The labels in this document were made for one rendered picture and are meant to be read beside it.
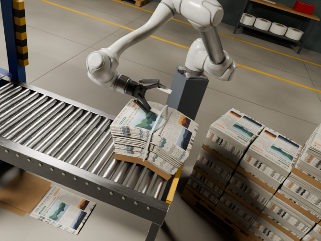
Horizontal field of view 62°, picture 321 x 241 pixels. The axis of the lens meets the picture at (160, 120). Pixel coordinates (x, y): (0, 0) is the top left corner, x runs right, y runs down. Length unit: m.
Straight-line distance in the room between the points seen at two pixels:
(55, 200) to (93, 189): 0.91
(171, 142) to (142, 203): 0.32
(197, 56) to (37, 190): 1.60
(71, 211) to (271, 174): 1.46
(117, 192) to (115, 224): 0.86
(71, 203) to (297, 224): 1.61
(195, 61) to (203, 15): 0.65
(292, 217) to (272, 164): 0.39
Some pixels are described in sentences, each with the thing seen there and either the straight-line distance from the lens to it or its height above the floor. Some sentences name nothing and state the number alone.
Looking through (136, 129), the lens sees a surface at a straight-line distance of 1.30.
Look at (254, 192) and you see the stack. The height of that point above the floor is 0.53.
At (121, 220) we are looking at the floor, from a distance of 2.21.
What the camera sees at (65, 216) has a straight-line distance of 2.20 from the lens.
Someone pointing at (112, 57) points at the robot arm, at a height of 1.35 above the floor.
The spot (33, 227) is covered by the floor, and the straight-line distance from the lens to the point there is 2.19.
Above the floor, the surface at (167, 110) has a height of 1.06.
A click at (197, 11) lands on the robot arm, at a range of 1.39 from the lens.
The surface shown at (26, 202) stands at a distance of 2.31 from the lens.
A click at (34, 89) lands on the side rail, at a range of 1.99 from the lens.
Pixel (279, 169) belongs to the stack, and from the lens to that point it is 1.87.
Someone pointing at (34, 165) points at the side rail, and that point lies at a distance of 1.53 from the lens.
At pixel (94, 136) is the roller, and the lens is 1.61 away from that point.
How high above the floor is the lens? 1.86
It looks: 36 degrees down
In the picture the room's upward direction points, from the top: 16 degrees clockwise
